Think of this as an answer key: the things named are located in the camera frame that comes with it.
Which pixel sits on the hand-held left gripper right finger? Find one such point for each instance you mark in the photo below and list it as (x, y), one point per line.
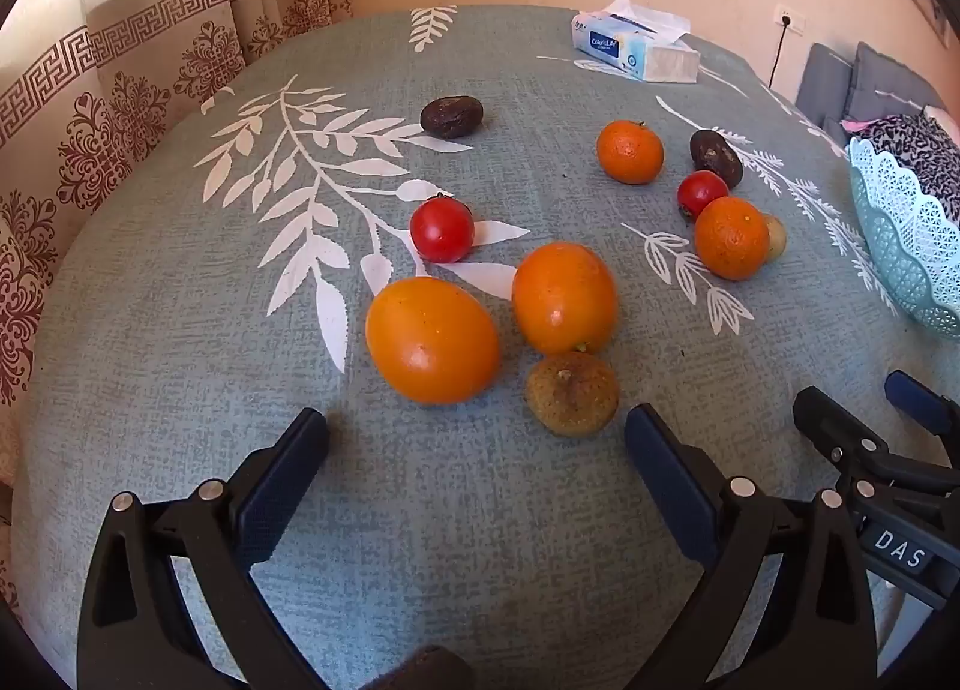
(667, 480)

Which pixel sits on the beige patterned curtain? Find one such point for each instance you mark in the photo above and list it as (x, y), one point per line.
(112, 97)

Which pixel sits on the light blue lattice basket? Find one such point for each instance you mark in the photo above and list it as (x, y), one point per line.
(915, 240)

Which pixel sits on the small orange mandarin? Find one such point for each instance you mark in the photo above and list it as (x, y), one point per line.
(630, 151)

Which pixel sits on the tan wrinkled fruit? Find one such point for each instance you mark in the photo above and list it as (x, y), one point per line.
(571, 392)

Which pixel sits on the dark brown passion fruit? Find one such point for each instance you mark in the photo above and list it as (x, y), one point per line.
(716, 156)
(450, 116)

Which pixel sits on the leopard print cloth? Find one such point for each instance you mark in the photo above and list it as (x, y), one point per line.
(919, 150)

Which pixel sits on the round orange mandarin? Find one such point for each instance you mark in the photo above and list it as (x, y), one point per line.
(731, 238)

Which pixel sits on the large smooth orange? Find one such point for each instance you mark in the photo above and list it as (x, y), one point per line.
(564, 298)
(433, 340)

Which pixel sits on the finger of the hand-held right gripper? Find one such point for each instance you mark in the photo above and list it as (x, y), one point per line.
(919, 394)
(825, 420)

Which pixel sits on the tissue box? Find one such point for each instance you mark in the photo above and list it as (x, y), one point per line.
(634, 45)

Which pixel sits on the small red tomato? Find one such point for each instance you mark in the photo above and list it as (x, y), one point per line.
(701, 193)

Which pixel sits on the grey-blue sofa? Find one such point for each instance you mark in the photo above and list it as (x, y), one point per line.
(821, 90)

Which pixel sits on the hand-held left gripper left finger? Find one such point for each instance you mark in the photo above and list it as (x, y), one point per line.
(281, 487)

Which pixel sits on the white wall socket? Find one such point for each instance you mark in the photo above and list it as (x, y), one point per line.
(790, 22)

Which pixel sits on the small yellow-tan fruit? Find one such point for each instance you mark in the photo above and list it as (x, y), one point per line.
(777, 238)

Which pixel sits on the grey cushion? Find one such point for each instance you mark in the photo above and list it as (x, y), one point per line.
(885, 82)

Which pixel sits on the pile of blankets and clothes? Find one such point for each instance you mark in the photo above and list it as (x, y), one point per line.
(856, 125)

